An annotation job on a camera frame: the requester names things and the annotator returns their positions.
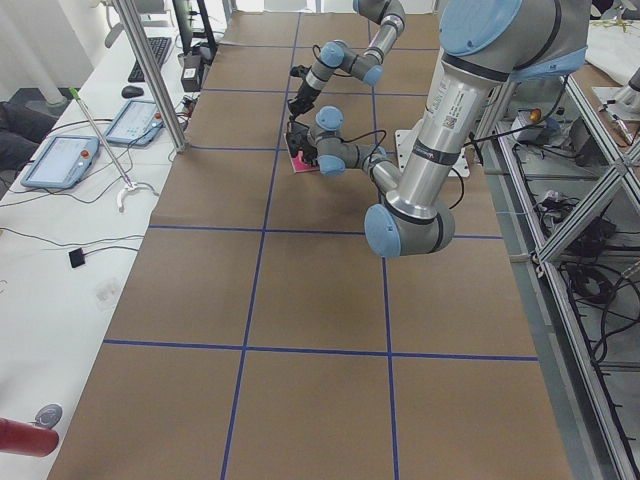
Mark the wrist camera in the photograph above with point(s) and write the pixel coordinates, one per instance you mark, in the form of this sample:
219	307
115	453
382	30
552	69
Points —
299	71

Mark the teach pendant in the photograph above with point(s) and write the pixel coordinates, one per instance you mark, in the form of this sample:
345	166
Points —
136	124
62	163

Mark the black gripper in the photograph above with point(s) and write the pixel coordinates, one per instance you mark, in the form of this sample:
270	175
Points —
308	150
304	93

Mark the red bottle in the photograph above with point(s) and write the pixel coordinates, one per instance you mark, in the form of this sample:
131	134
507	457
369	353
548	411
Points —
26	439

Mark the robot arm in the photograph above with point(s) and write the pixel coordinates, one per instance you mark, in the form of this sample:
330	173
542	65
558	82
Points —
337	55
484	44

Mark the grabber stick tool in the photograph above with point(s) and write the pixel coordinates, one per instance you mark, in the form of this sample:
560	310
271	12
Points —
130	185

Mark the pink and grey towel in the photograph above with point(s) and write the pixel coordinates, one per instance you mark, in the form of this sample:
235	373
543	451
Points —
303	154

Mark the near teach pendant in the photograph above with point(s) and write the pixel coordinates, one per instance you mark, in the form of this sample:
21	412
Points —
62	163

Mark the aluminium frame post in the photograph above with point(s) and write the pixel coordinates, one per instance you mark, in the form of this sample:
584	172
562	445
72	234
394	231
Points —
141	48

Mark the black computer mouse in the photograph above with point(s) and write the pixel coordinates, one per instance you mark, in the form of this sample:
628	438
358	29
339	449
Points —
131	91

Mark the small black square pad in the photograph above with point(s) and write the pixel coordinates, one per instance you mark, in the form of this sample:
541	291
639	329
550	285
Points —
77	258

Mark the black power adapter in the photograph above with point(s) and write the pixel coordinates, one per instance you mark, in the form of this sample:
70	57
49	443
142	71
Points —
192	73

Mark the aluminium frame rack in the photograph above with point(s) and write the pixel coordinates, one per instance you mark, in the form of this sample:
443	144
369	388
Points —
565	173

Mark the black monitor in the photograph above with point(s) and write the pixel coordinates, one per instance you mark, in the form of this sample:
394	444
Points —
183	14

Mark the round metal disc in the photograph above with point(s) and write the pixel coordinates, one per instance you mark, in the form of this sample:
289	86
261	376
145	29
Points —
48	416

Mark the far teach pendant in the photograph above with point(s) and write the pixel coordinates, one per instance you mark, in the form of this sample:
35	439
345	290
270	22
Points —
136	124

